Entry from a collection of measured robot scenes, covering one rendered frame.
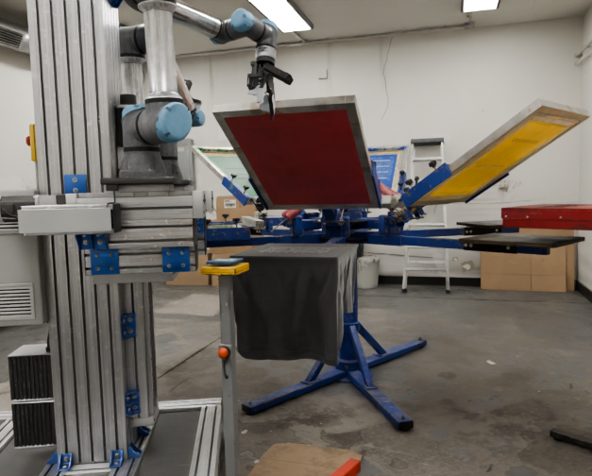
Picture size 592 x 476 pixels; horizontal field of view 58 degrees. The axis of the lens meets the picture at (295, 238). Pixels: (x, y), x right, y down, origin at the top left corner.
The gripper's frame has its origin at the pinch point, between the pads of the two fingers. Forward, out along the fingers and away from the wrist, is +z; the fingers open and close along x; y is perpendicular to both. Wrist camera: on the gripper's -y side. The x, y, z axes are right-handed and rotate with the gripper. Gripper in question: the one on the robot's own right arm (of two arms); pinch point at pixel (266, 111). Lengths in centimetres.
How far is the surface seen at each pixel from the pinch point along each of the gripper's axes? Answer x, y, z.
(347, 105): -15.5, -26.4, -8.0
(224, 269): 4, 9, 58
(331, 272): -29, -20, 54
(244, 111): -15.2, 15.4, -8.0
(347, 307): -60, -21, 64
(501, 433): -122, -88, 118
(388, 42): -412, 9, -277
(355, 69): -421, 49, -251
